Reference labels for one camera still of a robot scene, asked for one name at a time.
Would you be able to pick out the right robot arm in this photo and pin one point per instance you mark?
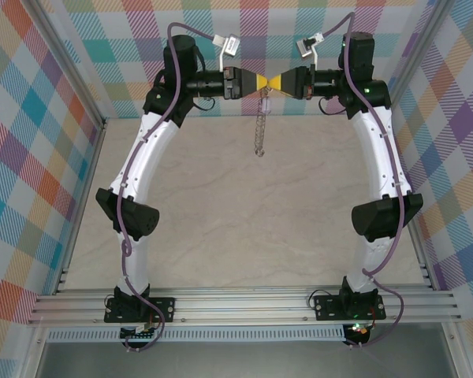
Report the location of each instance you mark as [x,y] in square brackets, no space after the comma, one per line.
[382,157]

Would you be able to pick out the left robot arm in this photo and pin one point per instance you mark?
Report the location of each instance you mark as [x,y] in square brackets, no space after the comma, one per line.
[150,157]

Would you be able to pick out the grey metal shelf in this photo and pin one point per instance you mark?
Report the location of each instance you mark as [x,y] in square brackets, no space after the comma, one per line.
[240,362]

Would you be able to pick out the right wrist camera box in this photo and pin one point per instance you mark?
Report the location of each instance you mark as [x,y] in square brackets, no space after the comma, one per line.
[304,48]

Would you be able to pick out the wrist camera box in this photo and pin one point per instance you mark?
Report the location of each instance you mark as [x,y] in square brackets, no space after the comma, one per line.
[232,44]
[304,48]

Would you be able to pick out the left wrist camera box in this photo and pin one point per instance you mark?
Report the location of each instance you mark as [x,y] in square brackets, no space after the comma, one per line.
[232,44]

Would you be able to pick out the aluminium corner post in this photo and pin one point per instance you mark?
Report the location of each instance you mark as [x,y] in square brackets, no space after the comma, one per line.
[425,23]
[55,23]

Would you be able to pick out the aluminium side rail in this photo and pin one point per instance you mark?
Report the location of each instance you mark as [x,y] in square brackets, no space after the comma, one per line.
[425,264]
[87,177]

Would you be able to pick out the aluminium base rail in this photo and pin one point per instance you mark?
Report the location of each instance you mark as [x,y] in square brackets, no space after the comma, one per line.
[240,305]

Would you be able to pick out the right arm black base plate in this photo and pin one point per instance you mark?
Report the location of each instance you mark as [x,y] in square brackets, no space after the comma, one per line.
[327,309]

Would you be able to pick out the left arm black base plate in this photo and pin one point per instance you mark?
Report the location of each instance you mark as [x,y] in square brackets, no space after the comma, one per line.
[165,309]

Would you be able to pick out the aluminium frame leg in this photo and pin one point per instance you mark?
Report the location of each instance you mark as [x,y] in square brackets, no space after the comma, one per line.
[455,350]
[33,354]

